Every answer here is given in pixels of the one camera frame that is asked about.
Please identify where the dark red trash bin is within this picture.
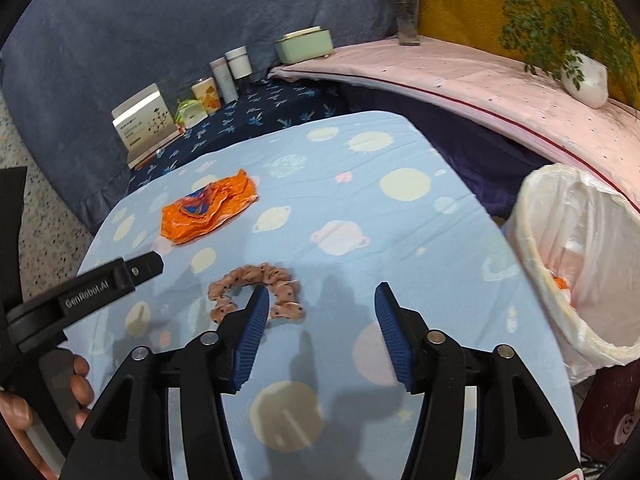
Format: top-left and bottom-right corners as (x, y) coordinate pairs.
(577, 367), (640, 464)

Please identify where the blue planet-print tablecloth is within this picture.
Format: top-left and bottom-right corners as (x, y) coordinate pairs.
(62, 108), (583, 480)

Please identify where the dark purple cloth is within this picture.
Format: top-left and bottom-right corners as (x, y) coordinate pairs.
(340, 82), (556, 222)

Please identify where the open white flower-print box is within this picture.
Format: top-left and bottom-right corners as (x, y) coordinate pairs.
(111, 82), (186, 170)

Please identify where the blue-grey fabric cushion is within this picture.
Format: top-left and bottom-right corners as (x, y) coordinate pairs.
(0, 0), (402, 234)

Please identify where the green white packet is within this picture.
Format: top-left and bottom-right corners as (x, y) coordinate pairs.
(175, 98), (207, 130)

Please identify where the tall white pink bottle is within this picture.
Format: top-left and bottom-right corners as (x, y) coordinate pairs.
(209, 57), (239, 105)

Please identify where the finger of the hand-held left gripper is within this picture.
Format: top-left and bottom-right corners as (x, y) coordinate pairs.
(6, 252), (165, 356)

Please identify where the navy floral cloth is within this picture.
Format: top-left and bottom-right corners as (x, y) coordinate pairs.
(125, 80), (351, 197)

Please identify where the mustard yellow cloth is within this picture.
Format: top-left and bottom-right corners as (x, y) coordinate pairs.
(415, 0), (640, 111)

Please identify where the trash bin with white liner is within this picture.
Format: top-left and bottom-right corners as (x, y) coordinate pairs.
(505, 162), (640, 387)

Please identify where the pink dotted scrunchie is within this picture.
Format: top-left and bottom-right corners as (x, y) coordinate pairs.
(207, 262), (306, 324)

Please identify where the glass vase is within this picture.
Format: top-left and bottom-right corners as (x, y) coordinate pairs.
(396, 0), (421, 47)

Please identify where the white plant pot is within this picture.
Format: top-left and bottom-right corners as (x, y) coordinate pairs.
(560, 50), (610, 110)

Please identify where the orange blue-print wrapper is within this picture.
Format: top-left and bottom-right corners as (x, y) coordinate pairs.
(160, 169), (260, 246)

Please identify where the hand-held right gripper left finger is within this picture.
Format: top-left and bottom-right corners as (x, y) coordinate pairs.
(60, 284), (271, 480)

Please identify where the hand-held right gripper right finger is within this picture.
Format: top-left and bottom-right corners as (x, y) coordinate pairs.
(374, 281), (582, 480)

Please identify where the green leafy plant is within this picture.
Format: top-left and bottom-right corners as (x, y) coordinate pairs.
(452, 0), (637, 107)

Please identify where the pink cloth cover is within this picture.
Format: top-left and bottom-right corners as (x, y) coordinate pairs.
(267, 35), (640, 212)

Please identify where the white cylindrical jar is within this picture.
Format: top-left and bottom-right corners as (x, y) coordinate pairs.
(224, 46), (252, 80)

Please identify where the orange yellow tin can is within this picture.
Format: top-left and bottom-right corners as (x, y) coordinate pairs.
(191, 77), (222, 113)

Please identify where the pale green box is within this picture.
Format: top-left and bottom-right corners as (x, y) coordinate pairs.
(274, 26), (335, 65)

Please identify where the person's left hand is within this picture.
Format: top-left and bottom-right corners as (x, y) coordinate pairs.
(0, 355), (96, 480)

